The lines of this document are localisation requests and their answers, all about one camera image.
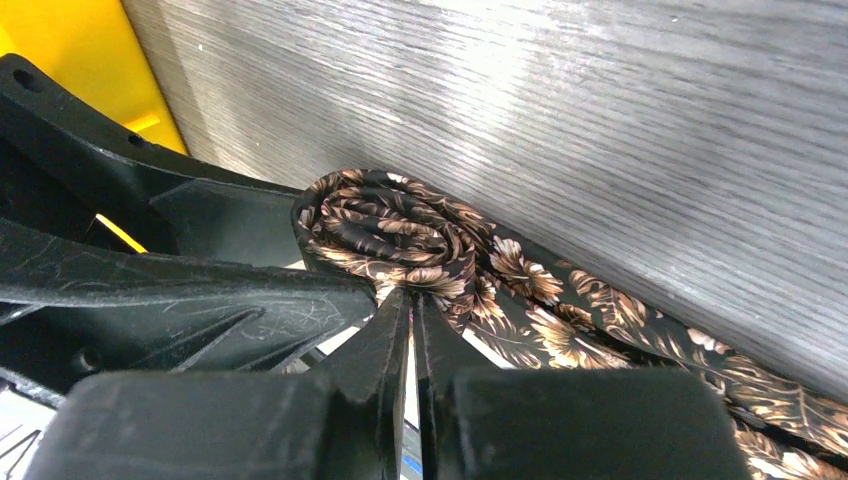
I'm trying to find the brown floral tie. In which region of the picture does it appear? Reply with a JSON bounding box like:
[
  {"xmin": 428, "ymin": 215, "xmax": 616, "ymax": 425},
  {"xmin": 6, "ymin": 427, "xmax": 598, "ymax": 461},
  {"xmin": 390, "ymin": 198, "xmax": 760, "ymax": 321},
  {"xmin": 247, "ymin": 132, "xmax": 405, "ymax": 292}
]
[{"xmin": 291, "ymin": 169, "xmax": 847, "ymax": 479}]

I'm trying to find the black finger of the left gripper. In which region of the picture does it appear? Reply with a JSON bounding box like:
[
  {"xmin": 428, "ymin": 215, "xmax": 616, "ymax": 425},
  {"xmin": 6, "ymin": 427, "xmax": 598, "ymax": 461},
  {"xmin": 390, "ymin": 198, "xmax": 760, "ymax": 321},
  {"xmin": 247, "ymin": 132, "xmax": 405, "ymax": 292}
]
[
  {"xmin": 1, "ymin": 220, "xmax": 376, "ymax": 408},
  {"xmin": 1, "ymin": 54, "xmax": 300, "ymax": 267}
]

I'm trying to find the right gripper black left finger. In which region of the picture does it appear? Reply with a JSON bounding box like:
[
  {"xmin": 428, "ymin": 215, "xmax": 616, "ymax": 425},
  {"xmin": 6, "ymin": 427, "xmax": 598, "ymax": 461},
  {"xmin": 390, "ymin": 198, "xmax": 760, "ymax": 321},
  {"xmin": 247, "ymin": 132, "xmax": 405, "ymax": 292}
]
[{"xmin": 26, "ymin": 289, "xmax": 410, "ymax": 479}]

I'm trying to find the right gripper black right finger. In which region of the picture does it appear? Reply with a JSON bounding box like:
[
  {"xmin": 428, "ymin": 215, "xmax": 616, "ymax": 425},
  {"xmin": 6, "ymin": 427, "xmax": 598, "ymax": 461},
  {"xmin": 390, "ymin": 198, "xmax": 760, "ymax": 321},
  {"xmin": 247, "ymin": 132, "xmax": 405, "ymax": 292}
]
[{"xmin": 413, "ymin": 294, "xmax": 748, "ymax": 479}]

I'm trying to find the yellow plastic bin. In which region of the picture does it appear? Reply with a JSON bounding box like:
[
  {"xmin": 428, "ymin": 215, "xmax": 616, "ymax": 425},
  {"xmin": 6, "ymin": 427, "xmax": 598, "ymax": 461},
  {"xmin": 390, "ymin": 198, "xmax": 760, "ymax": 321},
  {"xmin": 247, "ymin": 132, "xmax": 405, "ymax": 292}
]
[{"xmin": 1, "ymin": 1, "xmax": 186, "ymax": 253}]

